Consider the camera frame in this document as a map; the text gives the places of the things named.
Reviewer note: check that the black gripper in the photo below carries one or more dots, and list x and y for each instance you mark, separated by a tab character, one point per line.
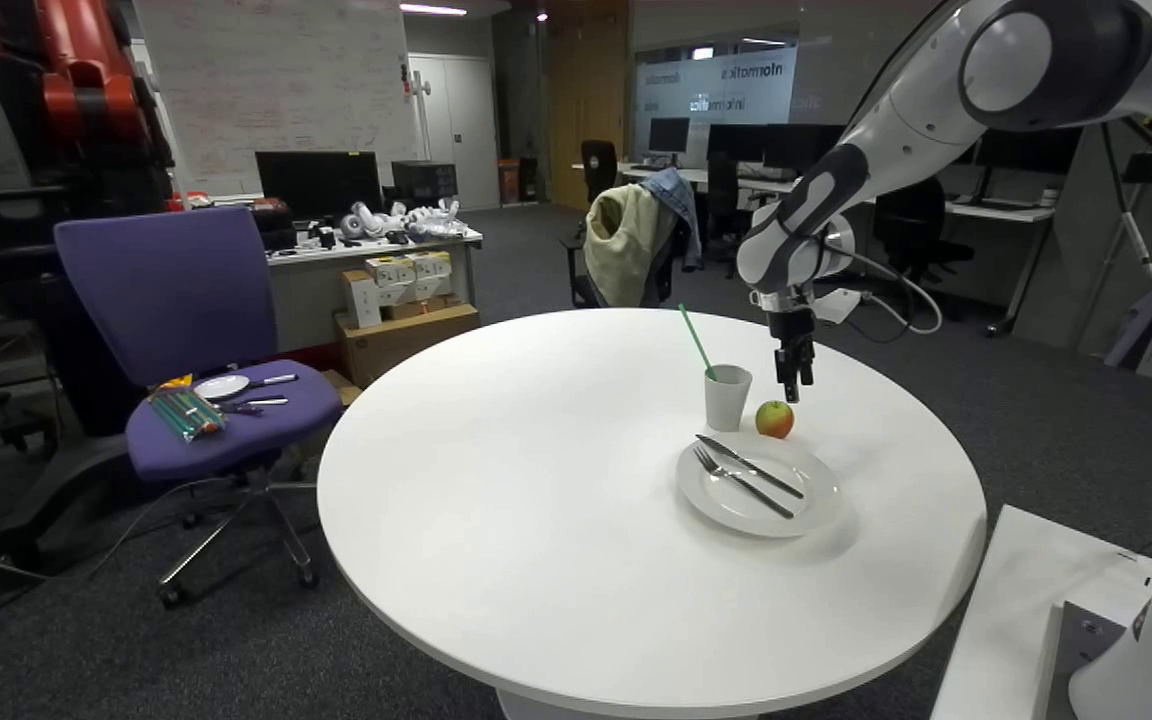
789	323

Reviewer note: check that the red green apple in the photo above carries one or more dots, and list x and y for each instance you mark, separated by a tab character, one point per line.
774	420

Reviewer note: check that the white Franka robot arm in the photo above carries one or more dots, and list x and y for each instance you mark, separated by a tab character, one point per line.
921	107

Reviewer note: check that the red industrial robot arm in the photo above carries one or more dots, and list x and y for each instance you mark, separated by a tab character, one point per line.
82	82

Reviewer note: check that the white ceramic mug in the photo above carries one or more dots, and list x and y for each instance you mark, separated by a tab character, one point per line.
724	403

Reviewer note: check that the green drinking straw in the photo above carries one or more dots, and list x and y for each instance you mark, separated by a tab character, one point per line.
694	336

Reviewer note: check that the white round dinner plate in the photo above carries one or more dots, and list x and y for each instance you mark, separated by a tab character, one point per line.
789	512

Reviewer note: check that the black jacket-draped office chair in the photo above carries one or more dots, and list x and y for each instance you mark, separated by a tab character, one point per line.
690	220

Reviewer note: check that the beige jacket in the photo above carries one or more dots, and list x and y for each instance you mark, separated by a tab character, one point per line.
620	244

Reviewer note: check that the white robot stand top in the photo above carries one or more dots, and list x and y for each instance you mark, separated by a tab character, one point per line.
1019	624

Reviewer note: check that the brown cardboard box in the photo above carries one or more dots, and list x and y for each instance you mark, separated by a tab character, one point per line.
402	340

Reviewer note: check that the white carton boxes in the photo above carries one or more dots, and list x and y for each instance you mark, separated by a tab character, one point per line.
399	283

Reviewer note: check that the small black computer monitor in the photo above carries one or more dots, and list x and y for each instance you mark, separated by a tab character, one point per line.
426	183

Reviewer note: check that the white plastic bag clutter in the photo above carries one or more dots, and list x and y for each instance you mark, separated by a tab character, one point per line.
402	220

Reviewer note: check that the grey white office desk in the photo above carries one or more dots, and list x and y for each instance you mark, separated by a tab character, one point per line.
300	303

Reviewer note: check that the large black computer monitor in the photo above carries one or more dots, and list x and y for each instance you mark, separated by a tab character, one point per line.
319	184

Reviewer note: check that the small white saucer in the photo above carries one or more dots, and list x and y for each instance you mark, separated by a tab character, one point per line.
220	385

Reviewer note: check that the green striped packet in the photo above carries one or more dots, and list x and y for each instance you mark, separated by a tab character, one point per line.
187	413

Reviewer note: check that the purple office chair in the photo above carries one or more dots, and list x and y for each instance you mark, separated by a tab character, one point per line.
176	295

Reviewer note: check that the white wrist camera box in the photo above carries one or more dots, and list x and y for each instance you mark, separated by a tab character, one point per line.
840	304

